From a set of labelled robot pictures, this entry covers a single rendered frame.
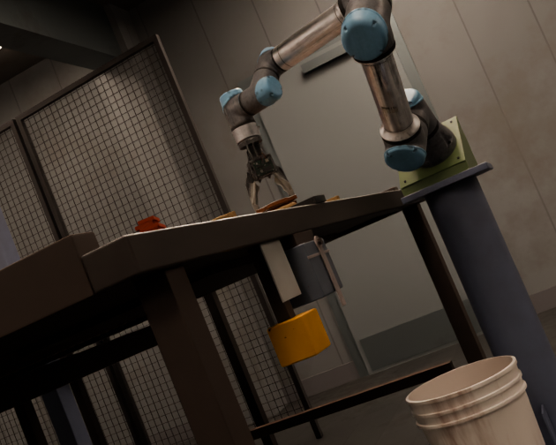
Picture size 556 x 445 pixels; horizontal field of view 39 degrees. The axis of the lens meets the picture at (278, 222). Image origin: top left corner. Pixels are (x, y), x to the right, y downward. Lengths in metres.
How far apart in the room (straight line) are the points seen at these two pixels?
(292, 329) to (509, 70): 3.86
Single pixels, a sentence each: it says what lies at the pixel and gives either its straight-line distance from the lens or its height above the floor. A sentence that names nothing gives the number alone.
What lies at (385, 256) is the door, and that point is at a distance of 5.20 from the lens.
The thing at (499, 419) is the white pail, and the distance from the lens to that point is 2.02.
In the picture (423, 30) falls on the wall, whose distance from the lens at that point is 5.28.
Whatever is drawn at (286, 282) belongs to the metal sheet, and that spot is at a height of 0.77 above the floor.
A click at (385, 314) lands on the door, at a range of 5.25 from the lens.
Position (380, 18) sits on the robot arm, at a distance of 2.01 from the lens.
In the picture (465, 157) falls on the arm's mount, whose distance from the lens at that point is 2.43.
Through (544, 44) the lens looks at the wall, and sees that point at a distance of 5.21.
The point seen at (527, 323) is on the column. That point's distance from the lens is 2.47.
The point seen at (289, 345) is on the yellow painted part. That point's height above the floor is 0.65.
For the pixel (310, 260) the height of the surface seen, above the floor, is 0.79.
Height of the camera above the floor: 0.76
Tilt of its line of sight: 4 degrees up
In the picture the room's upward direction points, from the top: 23 degrees counter-clockwise
